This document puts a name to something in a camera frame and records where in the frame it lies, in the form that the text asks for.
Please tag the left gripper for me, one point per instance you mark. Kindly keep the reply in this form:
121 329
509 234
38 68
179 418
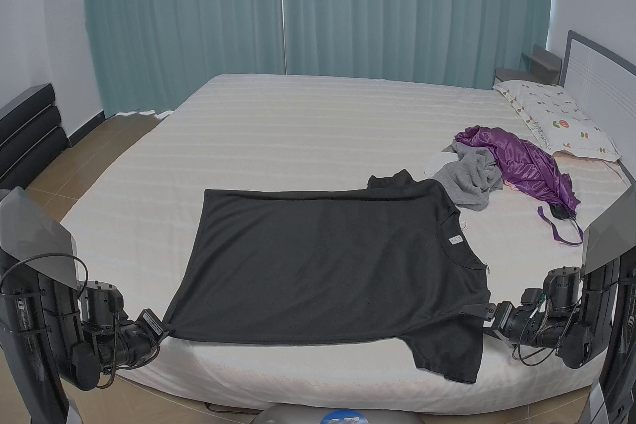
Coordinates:
153 325

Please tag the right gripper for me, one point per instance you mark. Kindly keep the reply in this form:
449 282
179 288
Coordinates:
512 322

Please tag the black T-shirt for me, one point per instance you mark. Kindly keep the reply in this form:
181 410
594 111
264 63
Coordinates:
323 273

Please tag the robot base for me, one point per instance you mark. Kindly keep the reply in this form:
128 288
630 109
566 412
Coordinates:
293 416

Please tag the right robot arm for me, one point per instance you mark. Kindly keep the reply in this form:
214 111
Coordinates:
608 233

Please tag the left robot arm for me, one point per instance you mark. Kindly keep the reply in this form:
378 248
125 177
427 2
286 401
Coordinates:
35 233

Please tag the bed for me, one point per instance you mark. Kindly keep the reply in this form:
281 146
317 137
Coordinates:
308 129

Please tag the black lace garment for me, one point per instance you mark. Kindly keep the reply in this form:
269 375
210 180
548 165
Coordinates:
561 212

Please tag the pink garment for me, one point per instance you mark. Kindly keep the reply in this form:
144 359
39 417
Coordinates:
509 184

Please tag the grey garment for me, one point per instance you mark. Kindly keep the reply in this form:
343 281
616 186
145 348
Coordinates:
467 181

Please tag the white garment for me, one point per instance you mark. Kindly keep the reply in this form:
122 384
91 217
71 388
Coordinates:
439 163

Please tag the purple satin garment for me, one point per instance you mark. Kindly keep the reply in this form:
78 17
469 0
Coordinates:
521 158

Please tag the white printed pillow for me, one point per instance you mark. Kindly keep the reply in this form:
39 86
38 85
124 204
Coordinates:
556 116

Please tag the black chest of drawers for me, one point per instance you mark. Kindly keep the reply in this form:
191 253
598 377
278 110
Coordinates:
30 134

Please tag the grey bedside table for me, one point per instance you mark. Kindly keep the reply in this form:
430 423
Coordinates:
544 60

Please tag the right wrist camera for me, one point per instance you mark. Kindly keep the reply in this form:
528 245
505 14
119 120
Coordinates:
530 299

